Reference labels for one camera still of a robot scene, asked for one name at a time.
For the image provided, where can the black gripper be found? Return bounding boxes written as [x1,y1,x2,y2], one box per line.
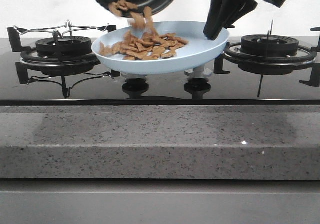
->
[203,0,286,40]

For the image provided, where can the light blue plate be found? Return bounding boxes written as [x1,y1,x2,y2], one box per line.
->
[91,21,230,75]

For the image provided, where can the brown meat pieces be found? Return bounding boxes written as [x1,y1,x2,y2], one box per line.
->
[99,0,189,61]

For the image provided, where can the right black gas burner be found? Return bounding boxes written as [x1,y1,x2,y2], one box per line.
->
[240,34,299,57]

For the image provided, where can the black gas burner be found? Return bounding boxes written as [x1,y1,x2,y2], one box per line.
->
[240,34,299,57]
[35,36,92,57]

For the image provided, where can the right black pan support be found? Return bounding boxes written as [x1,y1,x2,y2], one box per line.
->
[222,22,320,67]

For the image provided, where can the black pan support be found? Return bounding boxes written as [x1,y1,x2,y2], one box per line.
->
[222,22,320,67]
[6,26,103,68]

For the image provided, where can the right silver stove knob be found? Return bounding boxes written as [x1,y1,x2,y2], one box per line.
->
[184,65,213,78]

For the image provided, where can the silver stove knob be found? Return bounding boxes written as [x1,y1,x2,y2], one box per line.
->
[121,72,147,79]
[184,65,213,78]

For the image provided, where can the left silver stove knob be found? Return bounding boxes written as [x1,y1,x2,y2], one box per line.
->
[121,72,147,79]

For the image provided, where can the left black gas burner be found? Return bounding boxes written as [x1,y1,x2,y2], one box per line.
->
[35,36,92,57]

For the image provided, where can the left black pan support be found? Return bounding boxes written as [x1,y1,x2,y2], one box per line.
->
[6,26,103,68]

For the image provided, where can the black glass stove top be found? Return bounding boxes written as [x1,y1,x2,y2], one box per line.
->
[0,38,320,106]

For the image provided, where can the chrome wire pan trivet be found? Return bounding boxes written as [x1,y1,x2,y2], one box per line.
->
[13,19,117,37]

